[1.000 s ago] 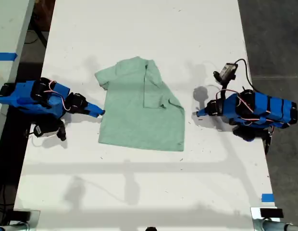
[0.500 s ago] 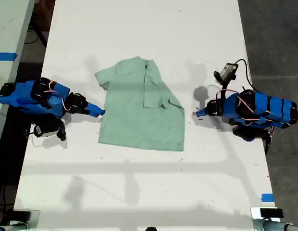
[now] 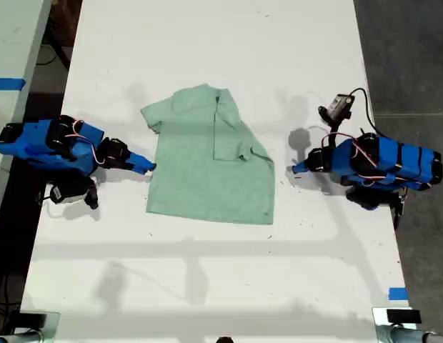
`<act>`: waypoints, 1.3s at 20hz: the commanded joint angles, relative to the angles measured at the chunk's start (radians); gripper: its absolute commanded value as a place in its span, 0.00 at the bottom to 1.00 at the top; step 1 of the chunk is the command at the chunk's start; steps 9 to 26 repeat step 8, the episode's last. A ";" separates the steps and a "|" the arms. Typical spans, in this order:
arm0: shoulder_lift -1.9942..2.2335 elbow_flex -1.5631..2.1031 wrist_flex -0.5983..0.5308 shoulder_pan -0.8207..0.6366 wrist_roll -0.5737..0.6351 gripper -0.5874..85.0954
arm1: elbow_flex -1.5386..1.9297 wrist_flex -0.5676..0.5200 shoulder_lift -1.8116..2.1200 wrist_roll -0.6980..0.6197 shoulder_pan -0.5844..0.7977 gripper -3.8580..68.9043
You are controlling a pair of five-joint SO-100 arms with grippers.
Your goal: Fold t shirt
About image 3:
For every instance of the short black camera stalk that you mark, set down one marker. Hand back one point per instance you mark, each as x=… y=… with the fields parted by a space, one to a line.
x=336 y=134
x=91 y=194

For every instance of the grey metal pipe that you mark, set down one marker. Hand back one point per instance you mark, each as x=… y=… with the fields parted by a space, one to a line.
x=18 y=337
x=411 y=336

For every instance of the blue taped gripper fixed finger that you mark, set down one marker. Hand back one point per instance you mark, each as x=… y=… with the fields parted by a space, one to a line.
x=302 y=164
x=143 y=161

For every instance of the pale green T-shirt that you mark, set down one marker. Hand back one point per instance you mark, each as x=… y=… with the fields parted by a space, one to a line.
x=193 y=178

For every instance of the long blue tape strip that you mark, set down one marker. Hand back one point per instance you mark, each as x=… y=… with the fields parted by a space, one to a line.
x=9 y=83

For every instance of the grey black camera box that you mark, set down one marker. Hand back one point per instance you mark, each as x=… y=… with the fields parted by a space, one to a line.
x=337 y=106

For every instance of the small blue tape piece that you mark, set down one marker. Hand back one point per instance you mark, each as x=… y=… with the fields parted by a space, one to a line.
x=398 y=293

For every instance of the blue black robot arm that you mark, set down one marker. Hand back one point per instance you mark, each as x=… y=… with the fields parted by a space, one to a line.
x=389 y=160
x=35 y=143

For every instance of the metal table clamp with black pad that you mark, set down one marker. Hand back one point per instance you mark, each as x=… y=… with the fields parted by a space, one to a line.
x=400 y=316

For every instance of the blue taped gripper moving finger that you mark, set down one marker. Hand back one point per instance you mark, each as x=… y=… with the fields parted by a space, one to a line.
x=304 y=169
x=137 y=169

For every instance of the small black round object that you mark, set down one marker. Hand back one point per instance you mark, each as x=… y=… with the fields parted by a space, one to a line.
x=224 y=339

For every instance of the black white camera box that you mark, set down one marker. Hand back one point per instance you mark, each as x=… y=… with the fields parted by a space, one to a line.
x=66 y=189

